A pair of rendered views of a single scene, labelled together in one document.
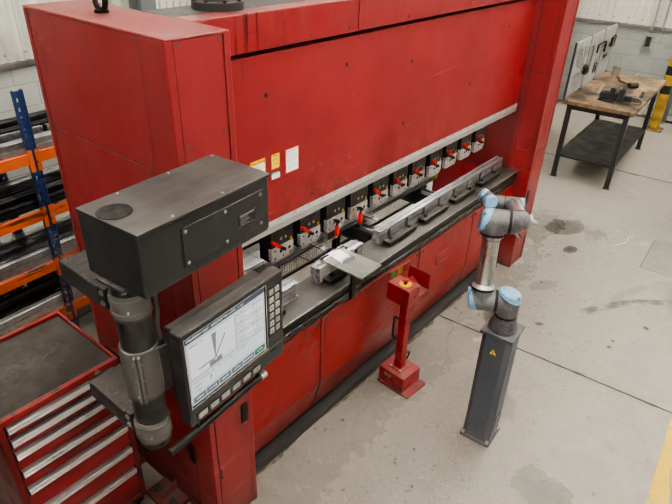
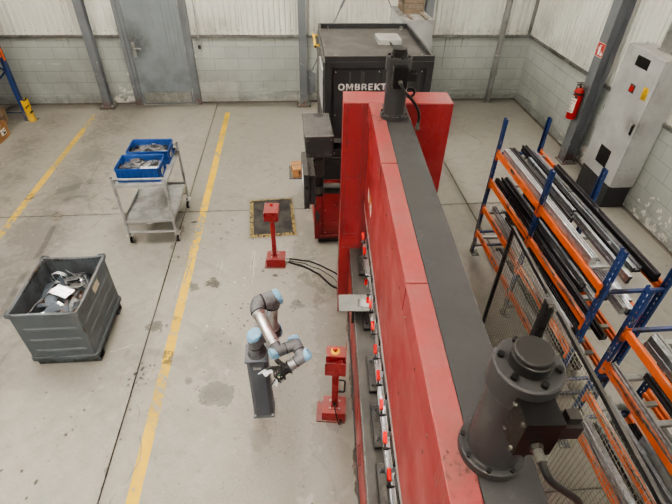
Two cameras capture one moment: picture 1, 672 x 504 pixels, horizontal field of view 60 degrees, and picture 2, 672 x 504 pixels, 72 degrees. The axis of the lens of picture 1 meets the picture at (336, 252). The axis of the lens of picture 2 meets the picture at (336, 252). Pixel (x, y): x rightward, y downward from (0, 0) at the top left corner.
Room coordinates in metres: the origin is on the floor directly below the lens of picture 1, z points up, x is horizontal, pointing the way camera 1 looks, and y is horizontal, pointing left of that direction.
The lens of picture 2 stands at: (4.52, -1.91, 3.64)
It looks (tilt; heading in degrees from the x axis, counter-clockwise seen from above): 39 degrees down; 139
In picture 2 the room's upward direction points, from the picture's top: 2 degrees clockwise
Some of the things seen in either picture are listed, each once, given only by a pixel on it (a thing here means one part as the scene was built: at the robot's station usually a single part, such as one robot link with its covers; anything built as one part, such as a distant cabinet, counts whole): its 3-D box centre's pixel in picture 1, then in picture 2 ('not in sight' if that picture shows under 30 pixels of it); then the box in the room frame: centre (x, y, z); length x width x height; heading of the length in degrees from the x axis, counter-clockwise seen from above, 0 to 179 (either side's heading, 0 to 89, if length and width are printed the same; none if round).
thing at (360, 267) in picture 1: (352, 263); (355, 302); (2.65, -0.09, 1.00); 0.26 x 0.18 x 0.01; 52
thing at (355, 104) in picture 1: (409, 96); (391, 293); (3.25, -0.38, 1.74); 3.00 x 0.08 x 0.80; 142
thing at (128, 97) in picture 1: (160, 294); (384, 217); (2.08, 0.77, 1.15); 0.85 x 0.25 x 2.30; 52
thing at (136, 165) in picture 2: not in sight; (141, 168); (-0.64, -0.54, 0.92); 0.50 x 0.36 x 0.18; 55
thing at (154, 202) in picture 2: not in sight; (154, 192); (-0.77, -0.44, 0.47); 0.90 x 0.66 x 0.95; 145
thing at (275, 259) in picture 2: not in sight; (273, 235); (0.84, 0.29, 0.41); 0.25 x 0.20 x 0.83; 52
